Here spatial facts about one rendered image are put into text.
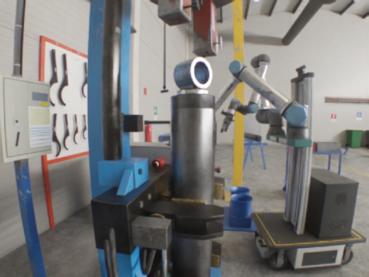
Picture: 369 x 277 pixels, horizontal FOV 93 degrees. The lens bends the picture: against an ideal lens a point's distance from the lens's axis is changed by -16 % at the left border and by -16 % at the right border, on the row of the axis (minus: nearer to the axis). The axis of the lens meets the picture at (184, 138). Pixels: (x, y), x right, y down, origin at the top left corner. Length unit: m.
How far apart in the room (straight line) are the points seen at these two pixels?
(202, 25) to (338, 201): 1.77
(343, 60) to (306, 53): 2.20
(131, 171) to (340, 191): 1.76
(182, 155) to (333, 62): 13.02
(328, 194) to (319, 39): 12.11
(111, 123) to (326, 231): 1.95
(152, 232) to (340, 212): 1.76
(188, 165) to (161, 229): 0.32
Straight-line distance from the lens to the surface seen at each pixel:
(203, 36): 1.21
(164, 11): 0.89
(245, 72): 1.71
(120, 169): 0.88
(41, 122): 1.26
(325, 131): 13.02
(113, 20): 1.03
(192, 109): 0.89
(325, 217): 2.12
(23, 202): 1.35
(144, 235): 0.77
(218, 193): 1.21
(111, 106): 0.93
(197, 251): 1.09
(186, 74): 0.94
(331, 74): 13.40
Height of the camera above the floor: 1.36
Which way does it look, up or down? 5 degrees down
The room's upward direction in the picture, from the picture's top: straight up
